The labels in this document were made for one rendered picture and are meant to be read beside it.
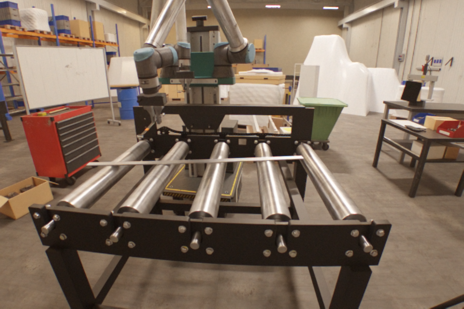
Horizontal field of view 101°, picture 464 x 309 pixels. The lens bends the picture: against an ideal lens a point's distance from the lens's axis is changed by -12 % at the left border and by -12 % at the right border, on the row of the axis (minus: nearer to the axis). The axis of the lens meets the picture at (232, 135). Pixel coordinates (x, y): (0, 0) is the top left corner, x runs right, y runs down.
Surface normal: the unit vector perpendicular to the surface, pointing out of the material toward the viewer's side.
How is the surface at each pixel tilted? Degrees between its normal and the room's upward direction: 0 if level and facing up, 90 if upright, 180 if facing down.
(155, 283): 0
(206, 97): 90
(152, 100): 102
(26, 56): 90
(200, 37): 90
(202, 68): 90
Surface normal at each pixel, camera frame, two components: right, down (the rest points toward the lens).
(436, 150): 0.04, 0.30
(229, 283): 0.00, -0.95
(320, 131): -0.20, 0.47
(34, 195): 0.95, 0.09
